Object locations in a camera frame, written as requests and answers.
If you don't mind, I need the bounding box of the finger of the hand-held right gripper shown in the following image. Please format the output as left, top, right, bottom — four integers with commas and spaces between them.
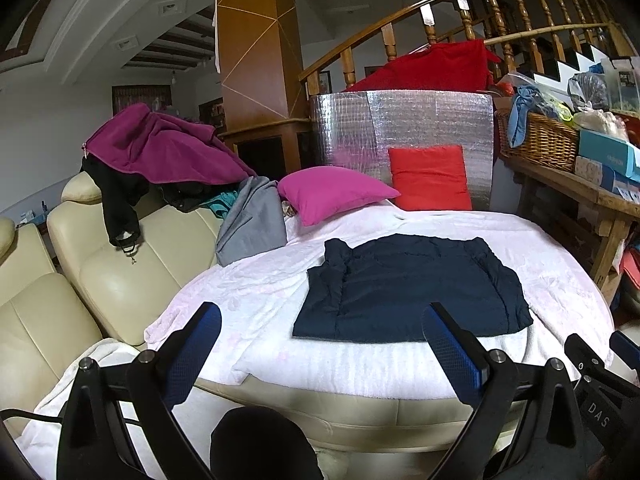
564, 332, 613, 386
609, 331, 640, 366

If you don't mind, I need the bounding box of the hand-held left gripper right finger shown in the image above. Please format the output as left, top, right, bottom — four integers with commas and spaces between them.
421, 301, 586, 480

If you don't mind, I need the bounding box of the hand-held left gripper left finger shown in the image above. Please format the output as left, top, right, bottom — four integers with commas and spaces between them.
56, 301, 223, 480

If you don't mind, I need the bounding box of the navy padded jacket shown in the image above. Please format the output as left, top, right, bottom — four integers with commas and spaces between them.
291, 233, 535, 344

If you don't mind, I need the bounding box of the pale pink blanket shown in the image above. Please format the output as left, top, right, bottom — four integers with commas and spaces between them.
144, 199, 617, 401

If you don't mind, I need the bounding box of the person's leg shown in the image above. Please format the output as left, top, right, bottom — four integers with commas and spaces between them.
210, 406, 325, 480

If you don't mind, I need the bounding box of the grey cloth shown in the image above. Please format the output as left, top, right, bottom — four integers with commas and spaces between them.
215, 176, 288, 268

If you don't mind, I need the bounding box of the teal cloth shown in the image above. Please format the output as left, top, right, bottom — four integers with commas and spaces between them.
200, 191, 241, 220

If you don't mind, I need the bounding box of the black garment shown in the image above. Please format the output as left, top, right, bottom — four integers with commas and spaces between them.
80, 156, 236, 263

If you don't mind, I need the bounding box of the cream leather sofa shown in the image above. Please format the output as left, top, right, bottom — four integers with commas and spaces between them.
0, 172, 223, 441

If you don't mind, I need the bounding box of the wooden side table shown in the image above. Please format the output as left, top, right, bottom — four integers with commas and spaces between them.
497, 152, 640, 306

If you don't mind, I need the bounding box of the red pillow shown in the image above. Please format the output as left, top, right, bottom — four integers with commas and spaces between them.
387, 145, 473, 212

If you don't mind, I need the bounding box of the blue and white cardboard box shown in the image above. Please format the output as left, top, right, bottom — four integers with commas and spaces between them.
574, 155, 640, 198

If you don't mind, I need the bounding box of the teal cardboard box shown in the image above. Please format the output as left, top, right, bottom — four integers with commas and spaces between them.
577, 127, 640, 181

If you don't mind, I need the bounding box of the magenta pillow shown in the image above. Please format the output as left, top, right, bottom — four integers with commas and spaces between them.
276, 167, 402, 227

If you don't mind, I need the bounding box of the magenta fleece garment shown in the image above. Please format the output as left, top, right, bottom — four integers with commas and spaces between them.
82, 102, 258, 186

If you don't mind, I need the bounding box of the large wicker basket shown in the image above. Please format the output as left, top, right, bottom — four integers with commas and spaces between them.
495, 110, 581, 173

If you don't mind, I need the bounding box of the clear bag with beige contents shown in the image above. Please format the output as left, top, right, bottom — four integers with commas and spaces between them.
574, 109, 630, 141

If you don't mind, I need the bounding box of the yellow green plastic item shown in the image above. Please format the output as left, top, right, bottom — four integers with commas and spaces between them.
542, 94, 576, 123

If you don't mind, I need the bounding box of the blue cloth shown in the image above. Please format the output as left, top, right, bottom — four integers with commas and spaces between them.
507, 84, 543, 148

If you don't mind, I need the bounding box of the silver foil insulation panel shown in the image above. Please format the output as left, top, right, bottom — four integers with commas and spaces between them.
309, 89, 496, 212

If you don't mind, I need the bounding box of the grey plastic bag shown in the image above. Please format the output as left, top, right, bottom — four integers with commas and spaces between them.
567, 71, 608, 111

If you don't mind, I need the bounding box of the clear plastic storage box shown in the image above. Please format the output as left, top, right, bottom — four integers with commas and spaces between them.
600, 55, 640, 116

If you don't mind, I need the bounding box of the red cloth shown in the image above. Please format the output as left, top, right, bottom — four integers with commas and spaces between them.
345, 40, 501, 95

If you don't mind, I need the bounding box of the staircase with white risers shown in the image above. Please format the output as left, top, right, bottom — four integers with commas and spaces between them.
552, 42, 628, 81

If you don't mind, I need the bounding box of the wooden column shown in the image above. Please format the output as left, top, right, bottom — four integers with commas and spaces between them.
216, 0, 313, 176

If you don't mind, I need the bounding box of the wooden stair railing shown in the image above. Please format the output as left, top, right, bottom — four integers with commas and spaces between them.
298, 0, 626, 106

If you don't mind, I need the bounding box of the black cable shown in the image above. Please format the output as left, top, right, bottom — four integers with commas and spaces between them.
0, 407, 131, 428

